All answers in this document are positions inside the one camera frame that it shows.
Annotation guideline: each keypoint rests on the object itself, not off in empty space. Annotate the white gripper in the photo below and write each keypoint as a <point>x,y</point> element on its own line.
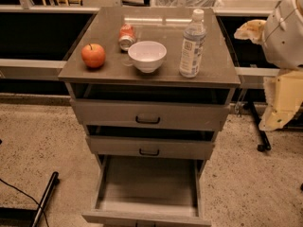
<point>284,40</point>

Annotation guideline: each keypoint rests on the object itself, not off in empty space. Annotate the clear blue plastic bottle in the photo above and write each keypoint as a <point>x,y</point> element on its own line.
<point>192,45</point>

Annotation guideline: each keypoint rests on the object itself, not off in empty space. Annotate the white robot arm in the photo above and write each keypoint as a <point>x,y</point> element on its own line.
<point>281,39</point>

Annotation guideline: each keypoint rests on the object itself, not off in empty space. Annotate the grey drawer cabinet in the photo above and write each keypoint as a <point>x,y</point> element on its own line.
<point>163,25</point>

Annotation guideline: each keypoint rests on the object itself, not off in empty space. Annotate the bottom grey drawer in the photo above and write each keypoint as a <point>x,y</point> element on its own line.
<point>148,192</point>

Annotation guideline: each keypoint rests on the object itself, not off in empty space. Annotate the grey drawer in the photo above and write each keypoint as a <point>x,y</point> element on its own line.
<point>148,142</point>
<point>149,107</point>
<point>148,192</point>

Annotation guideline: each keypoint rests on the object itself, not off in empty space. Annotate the middle grey drawer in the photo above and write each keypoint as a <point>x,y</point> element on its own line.
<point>148,142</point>

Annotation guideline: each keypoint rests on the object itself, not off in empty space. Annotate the top grey drawer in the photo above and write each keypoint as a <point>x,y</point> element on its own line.
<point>149,107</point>

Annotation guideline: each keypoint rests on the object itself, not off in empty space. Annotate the black stand leg right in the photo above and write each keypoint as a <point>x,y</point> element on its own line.
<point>264,144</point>

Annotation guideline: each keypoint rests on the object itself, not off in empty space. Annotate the black stand leg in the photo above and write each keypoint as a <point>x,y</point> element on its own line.
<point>40,212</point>
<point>264,144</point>

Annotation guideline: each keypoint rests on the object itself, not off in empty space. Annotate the white bowl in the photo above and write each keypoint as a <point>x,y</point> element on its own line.
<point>147,56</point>

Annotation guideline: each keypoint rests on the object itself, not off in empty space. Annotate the orange soda can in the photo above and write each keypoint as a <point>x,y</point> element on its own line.
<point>126,37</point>

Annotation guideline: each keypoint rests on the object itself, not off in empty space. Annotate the red apple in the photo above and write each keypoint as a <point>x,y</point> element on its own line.
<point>93,55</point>

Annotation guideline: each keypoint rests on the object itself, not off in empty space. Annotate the black stand leg left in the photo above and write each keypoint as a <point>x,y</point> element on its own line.
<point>40,212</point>

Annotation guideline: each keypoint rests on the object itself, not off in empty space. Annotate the metal railing frame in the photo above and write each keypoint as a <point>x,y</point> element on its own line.
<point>49,69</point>

